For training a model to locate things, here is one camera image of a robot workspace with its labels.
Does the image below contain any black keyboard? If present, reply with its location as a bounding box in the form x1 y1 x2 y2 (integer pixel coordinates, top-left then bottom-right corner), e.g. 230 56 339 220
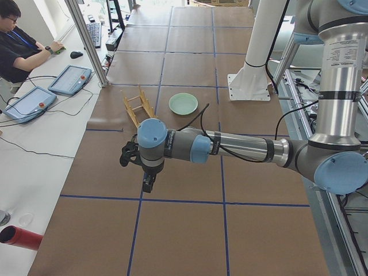
86 22 102 48

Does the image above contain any blue teach pendant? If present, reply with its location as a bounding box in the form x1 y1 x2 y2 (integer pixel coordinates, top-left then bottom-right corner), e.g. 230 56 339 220
48 65 92 95
3 86 57 124

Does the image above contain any mint green plate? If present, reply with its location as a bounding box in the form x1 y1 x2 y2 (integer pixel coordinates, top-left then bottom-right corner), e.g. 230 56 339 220
168 93 198 116

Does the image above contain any aluminium frame post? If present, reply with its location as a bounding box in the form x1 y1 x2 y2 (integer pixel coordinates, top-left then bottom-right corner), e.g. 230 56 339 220
65 0 109 87

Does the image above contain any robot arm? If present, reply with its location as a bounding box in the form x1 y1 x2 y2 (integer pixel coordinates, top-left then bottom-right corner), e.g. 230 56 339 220
120 1 367 195

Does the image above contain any red cylinder bottle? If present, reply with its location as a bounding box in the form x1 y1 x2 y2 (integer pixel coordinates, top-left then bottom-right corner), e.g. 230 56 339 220
1 225 43 251

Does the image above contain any black computer mouse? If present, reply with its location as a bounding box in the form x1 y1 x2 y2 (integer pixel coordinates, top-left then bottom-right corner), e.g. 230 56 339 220
70 51 83 59

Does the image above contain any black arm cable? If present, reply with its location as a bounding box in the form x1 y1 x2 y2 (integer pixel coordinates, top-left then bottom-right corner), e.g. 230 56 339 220
175 103 320 163

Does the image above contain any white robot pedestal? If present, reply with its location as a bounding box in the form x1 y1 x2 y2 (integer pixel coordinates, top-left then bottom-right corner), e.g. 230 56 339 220
228 0 289 101

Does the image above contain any wooden dish rack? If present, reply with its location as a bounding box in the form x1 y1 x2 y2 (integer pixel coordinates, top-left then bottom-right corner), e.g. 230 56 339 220
121 85 158 129

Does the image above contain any seated person black shirt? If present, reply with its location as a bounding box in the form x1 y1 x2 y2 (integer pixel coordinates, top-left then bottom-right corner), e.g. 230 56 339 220
0 0 64 83

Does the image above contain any far blue teach pendant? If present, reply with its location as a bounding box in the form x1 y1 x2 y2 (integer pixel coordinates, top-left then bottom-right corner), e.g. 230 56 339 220
48 65 92 95

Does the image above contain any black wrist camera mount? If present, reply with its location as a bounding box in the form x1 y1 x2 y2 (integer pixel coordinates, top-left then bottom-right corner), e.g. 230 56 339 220
120 134 142 167

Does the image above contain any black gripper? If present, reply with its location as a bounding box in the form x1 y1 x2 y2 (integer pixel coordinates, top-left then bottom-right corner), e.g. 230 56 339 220
142 165 163 193

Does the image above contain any near blue teach pendant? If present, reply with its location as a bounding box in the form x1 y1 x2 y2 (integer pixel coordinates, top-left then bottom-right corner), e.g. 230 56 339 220
3 86 57 124

